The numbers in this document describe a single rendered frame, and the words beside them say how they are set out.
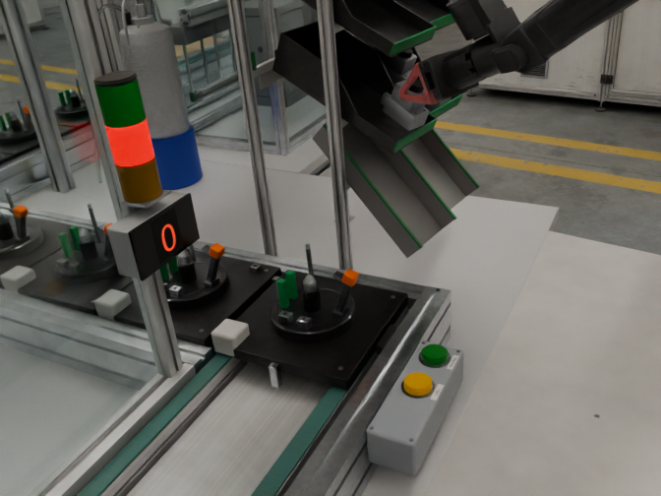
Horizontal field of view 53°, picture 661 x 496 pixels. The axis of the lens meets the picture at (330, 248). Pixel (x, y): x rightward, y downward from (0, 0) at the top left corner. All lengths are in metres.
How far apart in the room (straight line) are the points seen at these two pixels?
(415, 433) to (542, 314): 0.48
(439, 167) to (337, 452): 0.73
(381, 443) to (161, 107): 1.22
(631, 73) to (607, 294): 3.74
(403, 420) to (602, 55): 4.33
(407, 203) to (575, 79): 3.95
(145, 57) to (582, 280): 1.19
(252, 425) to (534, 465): 0.40
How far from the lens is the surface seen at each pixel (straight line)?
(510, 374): 1.16
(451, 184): 1.42
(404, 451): 0.91
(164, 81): 1.86
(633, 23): 4.97
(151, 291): 0.97
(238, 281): 1.22
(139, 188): 0.87
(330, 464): 0.88
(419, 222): 1.27
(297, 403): 1.02
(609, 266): 1.48
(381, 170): 1.28
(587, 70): 5.12
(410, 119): 1.13
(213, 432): 1.01
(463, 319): 1.27
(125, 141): 0.85
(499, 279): 1.39
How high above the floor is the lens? 1.60
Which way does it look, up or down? 29 degrees down
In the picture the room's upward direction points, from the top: 5 degrees counter-clockwise
